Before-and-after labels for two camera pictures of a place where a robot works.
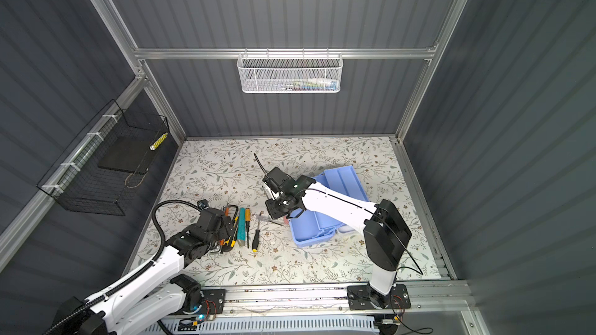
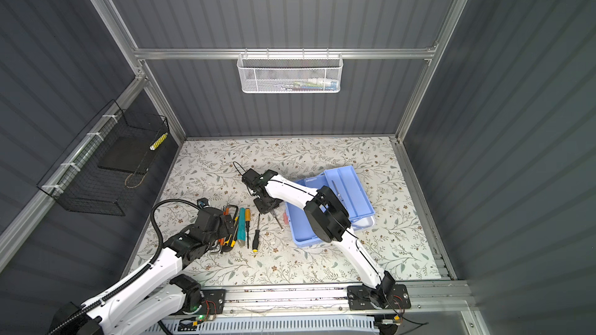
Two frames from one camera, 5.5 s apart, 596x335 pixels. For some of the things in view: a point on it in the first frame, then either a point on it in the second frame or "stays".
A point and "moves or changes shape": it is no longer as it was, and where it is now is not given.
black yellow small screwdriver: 256,239 stays
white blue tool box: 306,228 stays
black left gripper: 223,232 stays
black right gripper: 273,212 → 263,209
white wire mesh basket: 289,73 stays
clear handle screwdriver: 266,219 moves or changes shape
